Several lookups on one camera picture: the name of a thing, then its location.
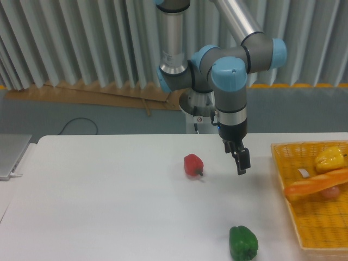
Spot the brown cardboard sheet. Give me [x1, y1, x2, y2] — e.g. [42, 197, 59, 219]
[5, 80, 185, 116]

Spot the yellow bell pepper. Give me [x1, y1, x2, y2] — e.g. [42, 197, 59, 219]
[315, 146, 345, 173]

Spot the orange baguette bread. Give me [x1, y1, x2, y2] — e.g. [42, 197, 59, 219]
[283, 168, 347, 197]

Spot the silver laptop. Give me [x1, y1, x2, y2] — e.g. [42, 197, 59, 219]
[1, 133, 32, 181]

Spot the red bell pepper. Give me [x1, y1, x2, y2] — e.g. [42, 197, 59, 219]
[184, 154, 204, 177]

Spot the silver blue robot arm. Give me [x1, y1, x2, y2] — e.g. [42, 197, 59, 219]
[155, 1, 287, 175]

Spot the yellow woven basket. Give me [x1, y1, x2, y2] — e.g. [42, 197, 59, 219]
[271, 140, 347, 254]

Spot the green bell pepper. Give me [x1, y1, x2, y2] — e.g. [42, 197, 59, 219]
[229, 226, 258, 260]

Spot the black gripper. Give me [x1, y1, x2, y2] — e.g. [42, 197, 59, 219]
[218, 121, 251, 175]

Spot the pink round fruit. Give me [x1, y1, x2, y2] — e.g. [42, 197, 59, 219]
[320, 186, 340, 199]

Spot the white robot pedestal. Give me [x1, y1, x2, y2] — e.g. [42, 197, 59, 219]
[179, 89, 220, 134]

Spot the white paper label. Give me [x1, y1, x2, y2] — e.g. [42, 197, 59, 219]
[298, 169, 310, 179]

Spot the black floor cable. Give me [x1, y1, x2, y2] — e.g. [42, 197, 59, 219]
[55, 117, 98, 135]

